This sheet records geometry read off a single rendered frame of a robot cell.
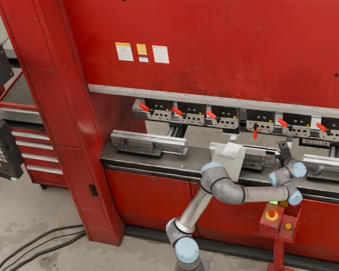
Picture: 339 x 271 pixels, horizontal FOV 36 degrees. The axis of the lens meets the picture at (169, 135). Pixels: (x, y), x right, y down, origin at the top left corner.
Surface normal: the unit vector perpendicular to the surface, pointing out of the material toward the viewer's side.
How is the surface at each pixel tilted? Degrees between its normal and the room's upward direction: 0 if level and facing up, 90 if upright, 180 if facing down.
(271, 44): 90
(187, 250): 7
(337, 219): 90
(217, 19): 90
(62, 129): 90
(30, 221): 0
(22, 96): 0
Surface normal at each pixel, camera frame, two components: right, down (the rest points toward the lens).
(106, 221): -0.29, 0.69
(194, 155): -0.12, -0.72
